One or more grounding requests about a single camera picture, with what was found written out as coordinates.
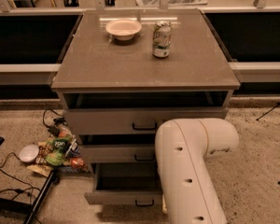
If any grey top drawer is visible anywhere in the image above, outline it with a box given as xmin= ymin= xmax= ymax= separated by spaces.
xmin=64 ymin=107 xmax=228 ymax=135

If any tan snack wrapper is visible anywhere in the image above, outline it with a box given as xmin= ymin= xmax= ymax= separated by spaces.
xmin=27 ymin=164 xmax=52 ymax=177

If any green white soda can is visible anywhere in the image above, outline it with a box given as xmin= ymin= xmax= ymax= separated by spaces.
xmin=152 ymin=21 xmax=172 ymax=58

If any grey drawer cabinet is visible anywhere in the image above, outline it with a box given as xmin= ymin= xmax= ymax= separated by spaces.
xmin=50 ymin=8 xmax=241 ymax=173

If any grey bottom drawer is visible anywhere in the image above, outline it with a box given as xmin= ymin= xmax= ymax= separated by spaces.
xmin=84 ymin=162 xmax=162 ymax=207

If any black stand leg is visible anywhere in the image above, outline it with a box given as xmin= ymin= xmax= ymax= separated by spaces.
xmin=23 ymin=170 xmax=58 ymax=224

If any black floor cable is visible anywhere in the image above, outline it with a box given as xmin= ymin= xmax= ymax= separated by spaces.
xmin=0 ymin=152 xmax=43 ymax=203

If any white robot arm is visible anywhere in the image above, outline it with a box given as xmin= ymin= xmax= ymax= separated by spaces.
xmin=155 ymin=119 xmax=239 ymax=224

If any black tripod leg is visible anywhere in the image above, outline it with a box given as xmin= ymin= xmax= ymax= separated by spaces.
xmin=256 ymin=102 xmax=280 ymax=121

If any grey drawer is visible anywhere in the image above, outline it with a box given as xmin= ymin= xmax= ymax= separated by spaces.
xmin=64 ymin=107 xmax=228 ymax=135
xmin=84 ymin=162 xmax=162 ymax=207
xmin=79 ymin=144 xmax=155 ymax=163

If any green chip bag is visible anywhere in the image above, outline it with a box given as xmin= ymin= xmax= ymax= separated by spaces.
xmin=46 ymin=138 xmax=70 ymax=166

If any black power adapter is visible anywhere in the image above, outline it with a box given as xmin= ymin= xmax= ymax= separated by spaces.
xmin=48 ymin=125 xmax=60 ymax=136

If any grey middle drawer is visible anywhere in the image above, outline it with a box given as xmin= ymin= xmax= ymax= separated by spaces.
xmin=79 ymin=144 xmax=155 ymax=163

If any orange snack packet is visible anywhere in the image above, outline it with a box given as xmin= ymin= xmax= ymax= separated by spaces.
xmin=70 ymin=157 xmax=86 ymax=170

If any white bowl on floor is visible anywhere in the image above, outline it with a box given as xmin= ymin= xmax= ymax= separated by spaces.
xmin=19 ymin=145 xmax=39 ymax=163

